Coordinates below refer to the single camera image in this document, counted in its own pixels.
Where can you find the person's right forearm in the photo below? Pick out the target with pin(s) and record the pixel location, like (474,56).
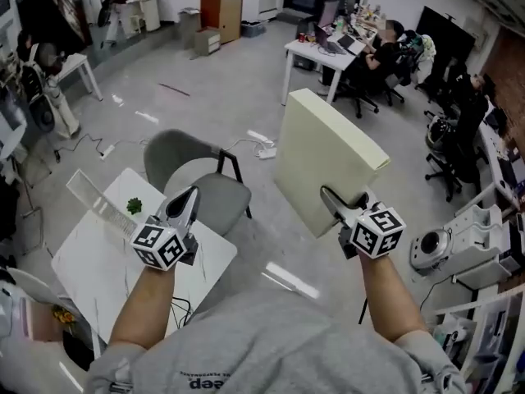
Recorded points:
(389,294)

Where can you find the person's left forearm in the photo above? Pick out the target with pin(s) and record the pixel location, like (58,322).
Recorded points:
(139,302)

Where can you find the black wall screen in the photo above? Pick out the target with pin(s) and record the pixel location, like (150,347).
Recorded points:
(445,35)

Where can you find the black round fan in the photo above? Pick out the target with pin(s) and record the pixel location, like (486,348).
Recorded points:
(44,115)

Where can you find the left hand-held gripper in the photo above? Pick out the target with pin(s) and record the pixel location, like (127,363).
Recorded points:
(162,248)

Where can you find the black office chair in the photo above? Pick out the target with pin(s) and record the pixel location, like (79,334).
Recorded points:
(365,97)
(451,170)

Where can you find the white plastic cabinet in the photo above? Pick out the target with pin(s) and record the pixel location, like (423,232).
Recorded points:
(484,240)

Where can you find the white marble table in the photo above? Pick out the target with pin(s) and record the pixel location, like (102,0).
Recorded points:
(106,269)

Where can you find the small green plant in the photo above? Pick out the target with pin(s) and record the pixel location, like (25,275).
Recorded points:
(134,206)

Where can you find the clear plastic tray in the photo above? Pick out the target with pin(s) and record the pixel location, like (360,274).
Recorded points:
(102,209)

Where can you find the white chair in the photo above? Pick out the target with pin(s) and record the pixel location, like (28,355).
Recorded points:
(28,285)

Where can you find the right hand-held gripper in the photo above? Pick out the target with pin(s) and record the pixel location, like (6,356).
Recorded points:
(377,232)

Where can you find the small white desk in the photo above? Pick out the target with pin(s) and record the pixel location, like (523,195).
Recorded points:
(147,12)

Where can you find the round white device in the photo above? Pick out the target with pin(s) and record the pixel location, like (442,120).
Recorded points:
(430,244)

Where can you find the orange flowers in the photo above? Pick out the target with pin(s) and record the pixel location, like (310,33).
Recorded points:
(63,314)

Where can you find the small drawer cabinet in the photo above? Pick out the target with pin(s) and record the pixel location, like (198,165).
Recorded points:
(207,41)

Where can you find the light wooden board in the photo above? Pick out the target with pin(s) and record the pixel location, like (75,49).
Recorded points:
(231,19)

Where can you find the office chair with jackets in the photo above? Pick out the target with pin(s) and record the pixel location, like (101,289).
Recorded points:
(422,56)

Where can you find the pale yellow cardboard box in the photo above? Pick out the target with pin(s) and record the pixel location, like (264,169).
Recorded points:
(320,158)

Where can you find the white shelving unit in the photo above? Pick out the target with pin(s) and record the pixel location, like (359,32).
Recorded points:
(492,335)

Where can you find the grey upholstered chair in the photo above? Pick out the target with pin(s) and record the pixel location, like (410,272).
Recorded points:
(176,150)

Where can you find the white power strip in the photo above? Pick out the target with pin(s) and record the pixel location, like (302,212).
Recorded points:
(260,136)
(107,152)

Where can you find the red-brown wooden board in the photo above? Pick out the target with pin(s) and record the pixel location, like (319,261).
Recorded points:
(210,10)

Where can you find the person's grey sweatshirt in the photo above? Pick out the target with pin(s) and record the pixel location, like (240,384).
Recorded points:
(262,343)

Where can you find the long white office desk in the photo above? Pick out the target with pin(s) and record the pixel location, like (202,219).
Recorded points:
(492,158)

